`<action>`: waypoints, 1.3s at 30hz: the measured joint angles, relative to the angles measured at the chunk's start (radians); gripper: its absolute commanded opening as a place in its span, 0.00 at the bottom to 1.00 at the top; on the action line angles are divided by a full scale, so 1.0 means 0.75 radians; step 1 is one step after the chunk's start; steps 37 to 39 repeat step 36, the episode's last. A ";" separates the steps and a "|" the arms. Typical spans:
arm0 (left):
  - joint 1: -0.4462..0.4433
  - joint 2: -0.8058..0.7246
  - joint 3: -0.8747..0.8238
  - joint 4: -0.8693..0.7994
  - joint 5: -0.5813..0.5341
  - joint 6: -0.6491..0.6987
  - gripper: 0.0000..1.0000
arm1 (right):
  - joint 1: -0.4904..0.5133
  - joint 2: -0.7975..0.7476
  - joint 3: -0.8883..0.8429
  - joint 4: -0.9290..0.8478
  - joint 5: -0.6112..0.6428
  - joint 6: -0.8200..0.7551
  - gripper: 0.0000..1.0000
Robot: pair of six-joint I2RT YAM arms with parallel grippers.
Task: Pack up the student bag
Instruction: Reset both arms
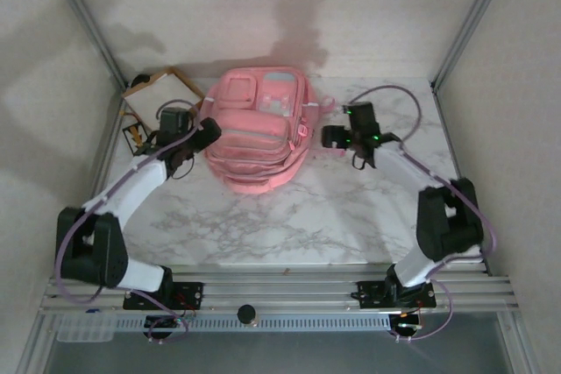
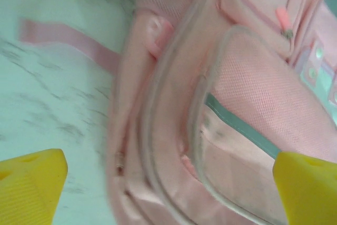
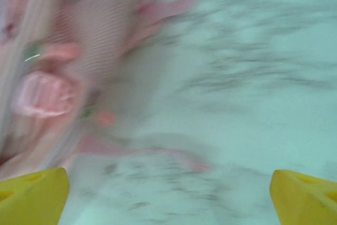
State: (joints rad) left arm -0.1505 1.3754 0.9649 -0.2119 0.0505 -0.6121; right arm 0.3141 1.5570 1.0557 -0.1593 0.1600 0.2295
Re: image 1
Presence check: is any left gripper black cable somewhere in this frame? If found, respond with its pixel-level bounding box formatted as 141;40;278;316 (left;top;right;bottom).
169;150;196;181

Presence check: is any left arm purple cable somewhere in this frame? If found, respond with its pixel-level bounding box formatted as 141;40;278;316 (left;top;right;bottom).
54;99;202;344

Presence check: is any black drill bit card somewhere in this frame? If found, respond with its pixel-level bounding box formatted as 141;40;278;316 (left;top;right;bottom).
121;119;148;156

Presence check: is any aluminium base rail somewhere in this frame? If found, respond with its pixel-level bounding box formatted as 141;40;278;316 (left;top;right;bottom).
37;259;521;318

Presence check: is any grey slotted cable duct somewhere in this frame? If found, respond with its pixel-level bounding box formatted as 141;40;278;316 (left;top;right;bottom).
111;314;391;332

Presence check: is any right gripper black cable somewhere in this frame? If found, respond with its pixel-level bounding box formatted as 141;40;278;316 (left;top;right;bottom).
352;148;378;172

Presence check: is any black round knob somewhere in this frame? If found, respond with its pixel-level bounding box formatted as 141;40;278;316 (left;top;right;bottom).
236;303;258;327

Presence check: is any pink school backpack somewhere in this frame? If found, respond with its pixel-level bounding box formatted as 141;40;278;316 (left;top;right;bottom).
202;66;347;196

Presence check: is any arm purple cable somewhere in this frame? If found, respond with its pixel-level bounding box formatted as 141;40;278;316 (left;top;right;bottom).
54;99;202;344
348;83;499;343

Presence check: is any white paper sheet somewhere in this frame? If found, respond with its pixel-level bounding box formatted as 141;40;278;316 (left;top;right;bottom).
126;74;198;116

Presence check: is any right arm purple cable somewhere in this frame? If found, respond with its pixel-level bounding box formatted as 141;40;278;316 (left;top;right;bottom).
348;83;499;343

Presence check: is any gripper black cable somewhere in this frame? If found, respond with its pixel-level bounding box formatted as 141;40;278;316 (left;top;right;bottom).
352;148;378;172
169;150;196;181

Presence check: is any aluminium frame post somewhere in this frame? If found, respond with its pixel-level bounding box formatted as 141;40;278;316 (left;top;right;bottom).
41;0;131;90
431;0;521;88

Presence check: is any clear plastic organizer box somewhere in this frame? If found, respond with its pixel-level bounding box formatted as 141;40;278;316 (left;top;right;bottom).
55;313;118;343

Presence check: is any brown cardboard tray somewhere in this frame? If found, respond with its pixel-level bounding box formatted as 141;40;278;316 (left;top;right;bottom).
121;66;205;119

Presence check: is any black controller board with LEDs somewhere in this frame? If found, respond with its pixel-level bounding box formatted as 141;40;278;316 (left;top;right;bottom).
389;310;424;340
146;314;189;342

